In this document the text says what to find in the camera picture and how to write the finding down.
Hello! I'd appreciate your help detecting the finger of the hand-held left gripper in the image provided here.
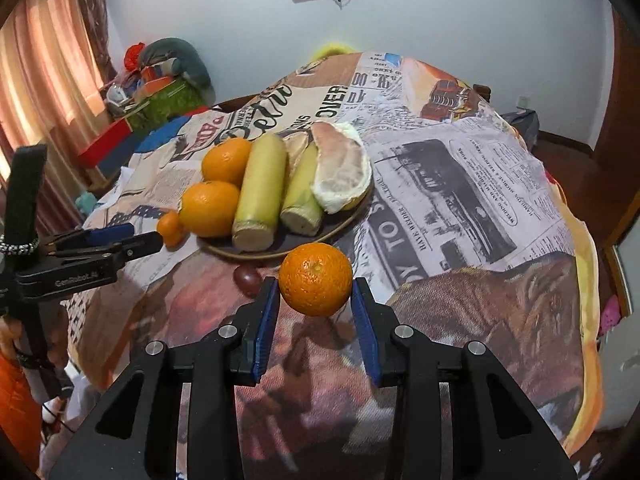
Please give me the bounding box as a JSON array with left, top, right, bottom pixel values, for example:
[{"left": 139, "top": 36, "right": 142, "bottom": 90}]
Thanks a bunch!
[
  {"left": 46, "top": 222, "right": 136, "bottom": 253},
  {"left": 47, "top": 232, "right": 165, "bottom": 267}
]

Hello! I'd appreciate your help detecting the yellow-green sugarcane piece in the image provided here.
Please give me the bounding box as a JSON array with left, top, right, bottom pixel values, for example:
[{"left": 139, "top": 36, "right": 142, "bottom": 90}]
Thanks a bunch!
[
  {"left": 231, "top": 132, "right": 289, "bottom": 253},
  {"left": 279, "top": 141, "right": 326, "bottom": 237}
]

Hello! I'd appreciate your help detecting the small tangerine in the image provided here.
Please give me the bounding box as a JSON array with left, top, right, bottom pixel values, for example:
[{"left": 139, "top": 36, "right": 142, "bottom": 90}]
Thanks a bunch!
[
  {"left": 156, "top": 210, "right": 189, "bottom": 250},
  {"left": 278, "top": 242, "right": 354, "bottom": 318}
]

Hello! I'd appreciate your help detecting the pink slipper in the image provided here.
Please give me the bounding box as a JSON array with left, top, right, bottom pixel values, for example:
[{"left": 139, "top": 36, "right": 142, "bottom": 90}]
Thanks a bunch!
[{"left": 597, "top": 294, "right": 622, "bottom": 337}]

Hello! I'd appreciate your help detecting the large orange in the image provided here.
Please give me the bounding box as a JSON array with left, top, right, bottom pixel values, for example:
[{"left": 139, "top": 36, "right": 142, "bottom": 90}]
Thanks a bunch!
[
  {"left": 201, "top": 137, "right": 253, "bottom": 187},
  {"left": 178, "top": 180, "right": 241, "bottom": 239}
]

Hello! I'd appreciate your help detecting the brown patterned curtain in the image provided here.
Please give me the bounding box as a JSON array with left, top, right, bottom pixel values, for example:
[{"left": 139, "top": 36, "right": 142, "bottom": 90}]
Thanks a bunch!
[{"left": 74, "top": 0, "right": 120, "bottom": 83}]

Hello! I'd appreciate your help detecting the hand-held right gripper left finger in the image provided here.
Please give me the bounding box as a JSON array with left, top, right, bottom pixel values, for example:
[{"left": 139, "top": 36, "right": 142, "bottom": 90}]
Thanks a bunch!
[{"left": 50, "top": 276, "right": 282, "bottom": 480}]

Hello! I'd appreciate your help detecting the dark grey plate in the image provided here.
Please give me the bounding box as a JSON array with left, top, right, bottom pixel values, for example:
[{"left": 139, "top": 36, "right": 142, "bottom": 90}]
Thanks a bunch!
[{"left": 196, "top": 172, "right": 375, "bottom": 261}]

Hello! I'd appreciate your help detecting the newspaper print blanket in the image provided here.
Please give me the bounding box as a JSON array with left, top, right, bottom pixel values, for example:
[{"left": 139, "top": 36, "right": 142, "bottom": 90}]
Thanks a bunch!
[{"left": 65, "top": 50, "right": 606, "bottom": 466}]

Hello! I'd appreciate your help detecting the brown wooden door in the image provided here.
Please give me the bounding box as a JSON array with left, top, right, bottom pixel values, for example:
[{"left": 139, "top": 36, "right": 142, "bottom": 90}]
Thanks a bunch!
[{"left": 592, "top": 7, "right": 640, "bottom": 161}]

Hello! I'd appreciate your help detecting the red box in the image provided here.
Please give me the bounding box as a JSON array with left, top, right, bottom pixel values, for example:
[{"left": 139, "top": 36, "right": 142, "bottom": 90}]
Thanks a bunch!
[{"left": 76, "top": 119, "right": 135, "bottom": 169}]

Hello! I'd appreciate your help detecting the orange pink curtain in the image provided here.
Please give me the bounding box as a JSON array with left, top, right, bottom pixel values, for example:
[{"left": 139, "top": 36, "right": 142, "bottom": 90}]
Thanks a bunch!
[{"left": 0, "top": 0, "right": 108, "bottom": 171}]

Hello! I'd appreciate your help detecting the grey bag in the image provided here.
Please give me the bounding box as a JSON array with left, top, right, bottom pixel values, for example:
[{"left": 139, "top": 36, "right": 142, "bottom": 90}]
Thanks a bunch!
[{"left": 501, "top": 109, "right": 542, "bottom": 153}]

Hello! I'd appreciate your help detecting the white heart print wardrobe door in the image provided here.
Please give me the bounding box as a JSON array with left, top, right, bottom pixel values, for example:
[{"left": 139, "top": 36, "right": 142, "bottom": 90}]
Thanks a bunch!
[{"left": 597, "top": 240, "right": 640, "bottom": 433}]

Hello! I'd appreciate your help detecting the yellow foam tube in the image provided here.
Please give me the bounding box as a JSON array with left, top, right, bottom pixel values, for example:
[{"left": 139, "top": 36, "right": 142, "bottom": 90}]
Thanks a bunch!
[{"left": 311, "top": 41, "right": 362, "bottom": 59}]

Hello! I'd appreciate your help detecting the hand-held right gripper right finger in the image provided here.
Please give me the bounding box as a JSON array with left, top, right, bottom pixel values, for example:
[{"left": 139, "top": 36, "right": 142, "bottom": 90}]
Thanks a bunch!
[{"left": 349, "top": 277, "right": 577, "bottom": 480}]

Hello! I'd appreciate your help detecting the peeled pomelo segment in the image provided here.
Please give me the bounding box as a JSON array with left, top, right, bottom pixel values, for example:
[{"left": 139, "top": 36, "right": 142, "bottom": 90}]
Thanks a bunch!
[
  {"left": 309, "top": 121, "right": 374, "bottom": 215},
  {"left": 282, "top": 129, "right": 316, "bottom": 173}
]

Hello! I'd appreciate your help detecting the green storage box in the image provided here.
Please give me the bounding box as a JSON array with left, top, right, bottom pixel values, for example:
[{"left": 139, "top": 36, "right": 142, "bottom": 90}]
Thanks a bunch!
[{"left": 125, "top": 76, "right": 210, "bottom": 132}]

